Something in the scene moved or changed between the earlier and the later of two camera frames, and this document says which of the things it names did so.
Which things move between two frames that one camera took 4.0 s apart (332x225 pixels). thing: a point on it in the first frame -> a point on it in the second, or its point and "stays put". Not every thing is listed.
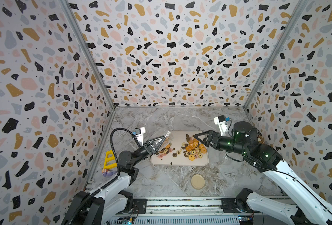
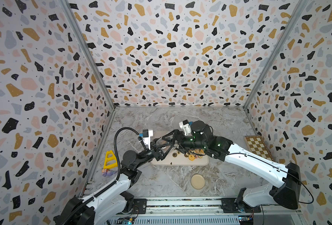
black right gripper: (214, 135) -> (178, 134)
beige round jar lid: (197, 182) stays put
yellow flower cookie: (191, 157) stays put
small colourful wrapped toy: (106, 172) stays put
